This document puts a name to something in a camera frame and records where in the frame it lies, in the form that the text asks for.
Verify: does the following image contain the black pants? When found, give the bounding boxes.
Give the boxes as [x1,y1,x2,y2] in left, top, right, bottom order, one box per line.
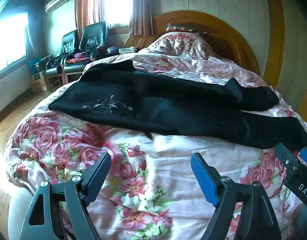
[48,60,307,149]

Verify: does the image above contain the pink floral blanket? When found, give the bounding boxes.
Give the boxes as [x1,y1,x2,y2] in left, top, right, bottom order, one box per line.
[5,32,307,240]

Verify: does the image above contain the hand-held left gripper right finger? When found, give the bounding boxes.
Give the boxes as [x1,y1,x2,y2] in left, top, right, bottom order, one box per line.
[190,152,281,240]

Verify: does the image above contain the bright window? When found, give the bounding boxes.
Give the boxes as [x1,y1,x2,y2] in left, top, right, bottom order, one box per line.
[103,0,134,27]

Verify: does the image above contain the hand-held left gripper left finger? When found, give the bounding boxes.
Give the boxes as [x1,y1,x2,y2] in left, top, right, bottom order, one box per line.
[20,152,112,240]

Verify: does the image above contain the cardboard box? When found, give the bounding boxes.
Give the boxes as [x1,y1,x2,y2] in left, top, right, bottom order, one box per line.
[31,71,48,93]

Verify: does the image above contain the white air conditioner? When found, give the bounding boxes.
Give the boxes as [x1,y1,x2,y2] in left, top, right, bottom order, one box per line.
[45,0,76,12]

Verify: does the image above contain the white container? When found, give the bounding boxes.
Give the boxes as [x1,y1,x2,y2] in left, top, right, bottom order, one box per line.
[118,46,137,54]

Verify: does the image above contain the wide side window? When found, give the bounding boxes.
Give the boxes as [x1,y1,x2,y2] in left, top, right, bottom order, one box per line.
[0,11,29,75]

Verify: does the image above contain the wooden door frame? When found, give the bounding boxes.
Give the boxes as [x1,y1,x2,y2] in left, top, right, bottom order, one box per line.
[262,0,286,88]

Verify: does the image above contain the colourful checked pillow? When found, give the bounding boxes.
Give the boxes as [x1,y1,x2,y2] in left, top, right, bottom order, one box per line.
[165,23,207,34]

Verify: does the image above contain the black leather armchair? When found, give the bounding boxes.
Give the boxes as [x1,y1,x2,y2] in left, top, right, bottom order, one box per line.
[63,21,109,85]
[45,29,80,92]

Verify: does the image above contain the pink curtain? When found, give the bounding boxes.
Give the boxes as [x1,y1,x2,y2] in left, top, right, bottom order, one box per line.
[130,0,154,36]
[75,0,106,39]

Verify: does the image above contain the wooden headboard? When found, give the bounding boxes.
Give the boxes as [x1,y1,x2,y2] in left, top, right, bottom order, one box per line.
[123,10,260,74]

